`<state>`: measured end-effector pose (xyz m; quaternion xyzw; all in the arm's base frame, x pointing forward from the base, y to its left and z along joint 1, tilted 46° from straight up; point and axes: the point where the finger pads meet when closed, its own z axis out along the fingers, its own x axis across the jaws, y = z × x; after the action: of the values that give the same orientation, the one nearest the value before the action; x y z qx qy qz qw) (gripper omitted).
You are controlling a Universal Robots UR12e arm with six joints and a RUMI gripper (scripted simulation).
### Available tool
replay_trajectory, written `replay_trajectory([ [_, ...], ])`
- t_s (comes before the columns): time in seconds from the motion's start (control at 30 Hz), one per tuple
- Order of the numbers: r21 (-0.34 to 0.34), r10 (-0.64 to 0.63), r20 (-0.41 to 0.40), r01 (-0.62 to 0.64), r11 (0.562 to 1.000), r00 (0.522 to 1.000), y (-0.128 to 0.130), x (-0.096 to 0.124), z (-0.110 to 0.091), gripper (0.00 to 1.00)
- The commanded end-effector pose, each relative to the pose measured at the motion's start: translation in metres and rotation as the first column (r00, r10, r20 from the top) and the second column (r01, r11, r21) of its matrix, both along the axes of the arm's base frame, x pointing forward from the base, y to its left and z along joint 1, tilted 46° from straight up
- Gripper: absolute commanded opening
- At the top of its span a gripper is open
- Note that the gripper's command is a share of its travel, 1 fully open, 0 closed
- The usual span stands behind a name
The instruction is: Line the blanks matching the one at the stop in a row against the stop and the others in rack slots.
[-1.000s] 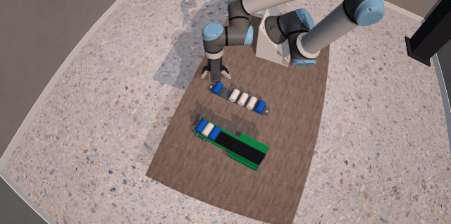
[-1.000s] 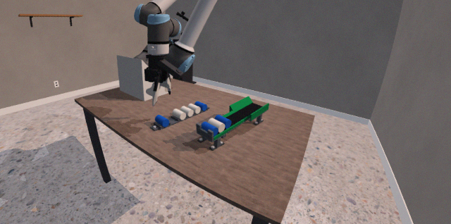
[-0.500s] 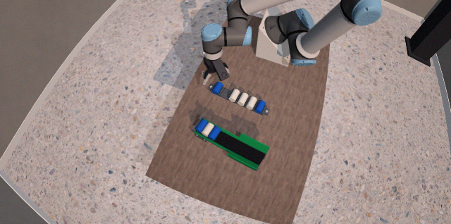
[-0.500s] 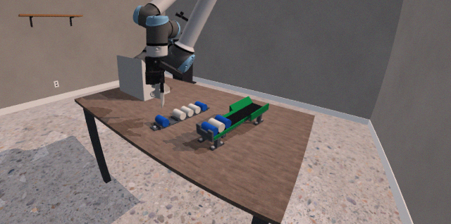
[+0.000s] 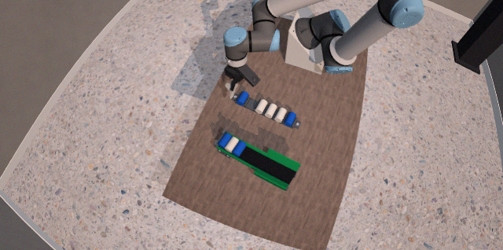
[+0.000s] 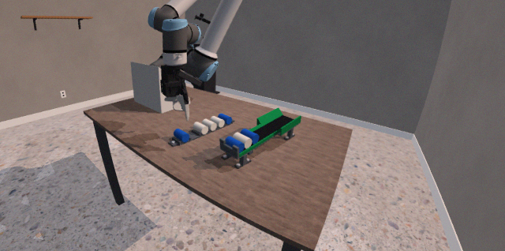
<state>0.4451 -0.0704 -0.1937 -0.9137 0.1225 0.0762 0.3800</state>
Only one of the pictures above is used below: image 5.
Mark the cream cylinder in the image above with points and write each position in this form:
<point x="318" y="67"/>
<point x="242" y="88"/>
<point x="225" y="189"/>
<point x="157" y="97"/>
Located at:
<point x="261" y="106"/>
<point x="280" y="114"/>
<point x="231" y="144"/>
<point x="271" y="110"/>

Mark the blue cylinder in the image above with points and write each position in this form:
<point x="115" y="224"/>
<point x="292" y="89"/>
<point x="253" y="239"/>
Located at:
<point x="239" y="148"/>
<point x="242" y="98"/>
<point x="224" y="140"/>
<point x="290" y="118"/>

